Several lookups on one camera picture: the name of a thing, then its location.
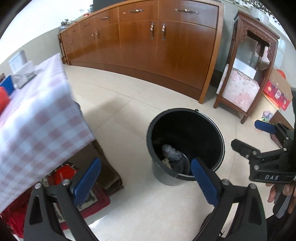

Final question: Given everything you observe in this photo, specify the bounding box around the carved wooden side stand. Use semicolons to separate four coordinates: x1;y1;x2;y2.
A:
213;11;280;123

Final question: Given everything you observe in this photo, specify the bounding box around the wooden sideboard cabinet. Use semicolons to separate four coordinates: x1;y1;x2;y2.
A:
58;1;224;103

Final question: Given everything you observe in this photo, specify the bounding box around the dark wooden table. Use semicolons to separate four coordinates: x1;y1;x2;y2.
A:
64;140;123;197

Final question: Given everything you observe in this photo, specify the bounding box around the clear plastic bag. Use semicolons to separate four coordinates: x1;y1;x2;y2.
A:
162;145;183;161

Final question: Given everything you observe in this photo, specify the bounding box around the red gift box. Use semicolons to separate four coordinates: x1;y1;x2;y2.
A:
264;81;292;111

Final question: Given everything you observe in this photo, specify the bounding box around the red plastic bag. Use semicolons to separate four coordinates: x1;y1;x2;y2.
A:
0;87;10;114

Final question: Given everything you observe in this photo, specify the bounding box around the green white carton box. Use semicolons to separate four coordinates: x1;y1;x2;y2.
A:
11;60;37;89

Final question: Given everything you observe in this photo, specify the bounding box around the black trash bucket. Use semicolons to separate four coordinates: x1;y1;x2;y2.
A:
146;108;226;186

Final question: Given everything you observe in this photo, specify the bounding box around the patterned red rug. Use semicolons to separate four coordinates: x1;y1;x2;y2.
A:
1;158;110;238

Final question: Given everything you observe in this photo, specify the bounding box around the checkered tablecloth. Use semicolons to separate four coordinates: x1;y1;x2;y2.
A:
1;54;94;210

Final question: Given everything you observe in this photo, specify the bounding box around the person's right hand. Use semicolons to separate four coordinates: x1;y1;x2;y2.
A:
266;181;295;214

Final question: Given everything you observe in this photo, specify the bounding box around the blue plastic bowl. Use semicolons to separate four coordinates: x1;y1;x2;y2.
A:
1;75;15;96

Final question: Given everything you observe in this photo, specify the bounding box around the white rectangular tin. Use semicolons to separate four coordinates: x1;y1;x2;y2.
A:
9;50;28;74

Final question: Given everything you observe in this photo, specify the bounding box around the potted plant on sideboard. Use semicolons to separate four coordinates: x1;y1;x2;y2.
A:
59;19;76;32

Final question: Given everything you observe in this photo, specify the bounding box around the pink floral framed panel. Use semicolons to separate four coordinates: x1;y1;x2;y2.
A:
222;68;260;112

